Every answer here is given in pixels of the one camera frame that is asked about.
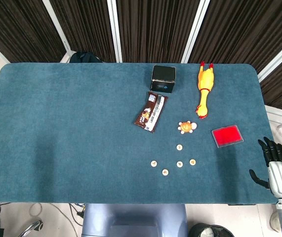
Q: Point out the chrome chair leg with caster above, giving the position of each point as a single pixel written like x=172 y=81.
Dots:
x=32 y=227

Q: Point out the blue felt table cloth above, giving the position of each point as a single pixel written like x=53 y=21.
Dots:
x=81 y=135

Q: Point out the black waste bin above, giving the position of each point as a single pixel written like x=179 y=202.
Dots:
x=210 y=232

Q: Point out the wooden disc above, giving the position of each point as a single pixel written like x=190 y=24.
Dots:
x=154 y=163
x=192 y=162
x=179 y=164
x=179 y=147
x=165 y=172

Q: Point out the yellow rubber chicken toy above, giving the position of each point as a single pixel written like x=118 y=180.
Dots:
x=205 y=81

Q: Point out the brown snack packet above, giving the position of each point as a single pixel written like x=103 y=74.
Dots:
x=150 y=112

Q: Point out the black bag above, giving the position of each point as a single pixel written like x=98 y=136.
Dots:
x=84 y=57

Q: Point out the blue-grey robot torso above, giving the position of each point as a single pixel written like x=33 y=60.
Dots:
x=135 y=219

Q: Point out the red ink pad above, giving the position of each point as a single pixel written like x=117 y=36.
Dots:
x=227 y=135

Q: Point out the black cube box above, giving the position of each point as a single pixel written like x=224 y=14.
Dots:
x=163 y=74

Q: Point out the wooden disc top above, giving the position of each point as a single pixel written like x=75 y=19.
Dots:
x=179 y=147

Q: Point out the wooden disc bottom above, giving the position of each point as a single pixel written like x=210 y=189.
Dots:
x=165 y=172

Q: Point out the orange turtle toy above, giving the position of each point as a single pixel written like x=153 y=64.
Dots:
x=186 y=126

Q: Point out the white shoe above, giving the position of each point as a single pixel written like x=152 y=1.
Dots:
x=274 y=221

